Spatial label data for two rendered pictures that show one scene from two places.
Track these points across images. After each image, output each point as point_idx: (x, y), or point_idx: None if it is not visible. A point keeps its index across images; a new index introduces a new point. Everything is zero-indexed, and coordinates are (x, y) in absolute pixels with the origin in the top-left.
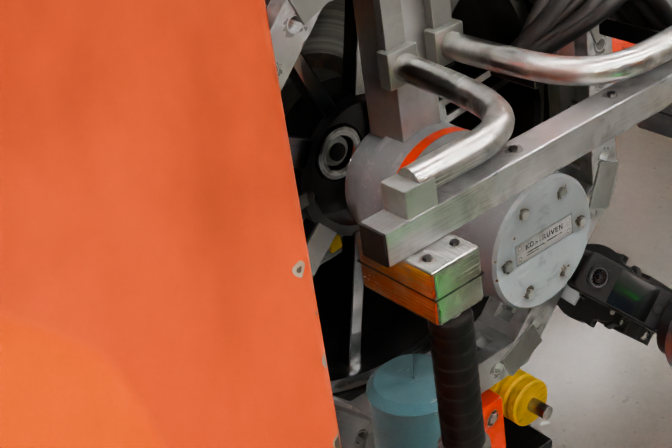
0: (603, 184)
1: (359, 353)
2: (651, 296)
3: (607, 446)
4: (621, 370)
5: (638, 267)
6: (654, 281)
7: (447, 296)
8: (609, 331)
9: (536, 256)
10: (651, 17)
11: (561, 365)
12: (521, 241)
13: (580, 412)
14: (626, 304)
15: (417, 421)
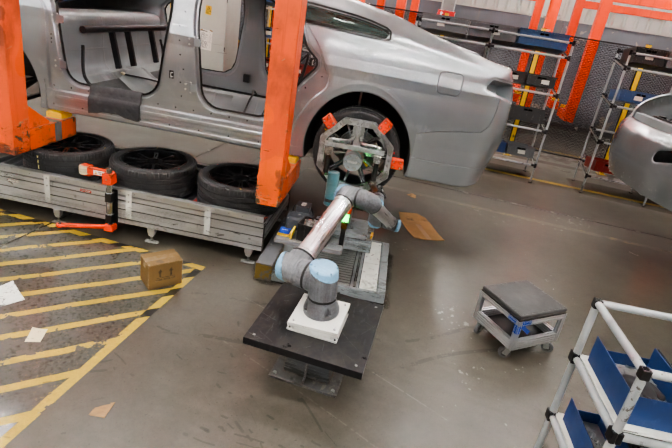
0: (384, 176)
1: (345, 179)
2: (376, 190)
3: (406, 256)
4: (426, 254)
5: (381, 189)
6: (382, 192)
7: (326, 150)
8: (434, 251)
9: (350, 163)
10: (381, 146)
11: (419, 248)
12: (348, 159)
13: (410, 252)
14: (372, 189)
15: (329, 174)
